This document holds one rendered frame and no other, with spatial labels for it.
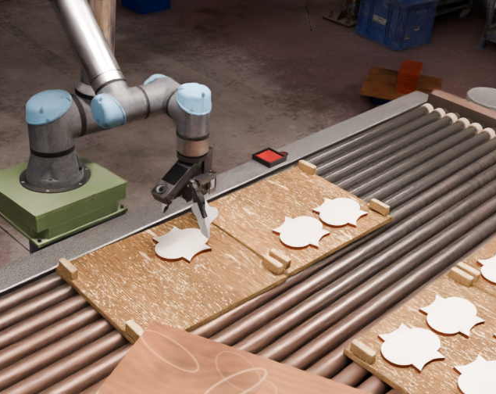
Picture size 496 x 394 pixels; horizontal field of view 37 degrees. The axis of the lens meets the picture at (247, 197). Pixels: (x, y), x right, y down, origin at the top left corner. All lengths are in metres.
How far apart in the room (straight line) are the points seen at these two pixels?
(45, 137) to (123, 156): 2.22
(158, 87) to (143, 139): 2.67
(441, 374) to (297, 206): 0.66
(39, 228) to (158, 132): 2.57
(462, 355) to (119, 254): 0.81
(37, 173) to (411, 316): 1.01
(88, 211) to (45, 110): 0.28
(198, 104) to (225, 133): 2.85
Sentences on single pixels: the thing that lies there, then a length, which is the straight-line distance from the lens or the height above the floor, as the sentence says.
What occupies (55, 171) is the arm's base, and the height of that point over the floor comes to 1.01.
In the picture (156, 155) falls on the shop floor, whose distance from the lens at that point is 4.19.
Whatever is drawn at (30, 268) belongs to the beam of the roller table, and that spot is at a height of 0.92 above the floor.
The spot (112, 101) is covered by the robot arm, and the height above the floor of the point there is 1.32.
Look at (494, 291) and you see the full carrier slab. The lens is 1.88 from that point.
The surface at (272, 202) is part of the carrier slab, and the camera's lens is 2.04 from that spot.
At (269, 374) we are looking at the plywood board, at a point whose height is 1.04.
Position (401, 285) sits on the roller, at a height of 0.92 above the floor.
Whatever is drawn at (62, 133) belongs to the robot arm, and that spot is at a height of 1.11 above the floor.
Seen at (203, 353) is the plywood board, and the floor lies 1.04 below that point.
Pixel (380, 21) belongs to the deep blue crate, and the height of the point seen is 0.18.
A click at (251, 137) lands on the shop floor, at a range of 4.45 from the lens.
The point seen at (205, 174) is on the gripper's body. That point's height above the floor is 1.13.
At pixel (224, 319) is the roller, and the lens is 1.67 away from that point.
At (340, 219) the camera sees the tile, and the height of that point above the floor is 0.95.
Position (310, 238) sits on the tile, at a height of 0.95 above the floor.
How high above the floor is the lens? 2.00
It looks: 31 degrees down
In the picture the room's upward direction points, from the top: 5 degrees clockwise
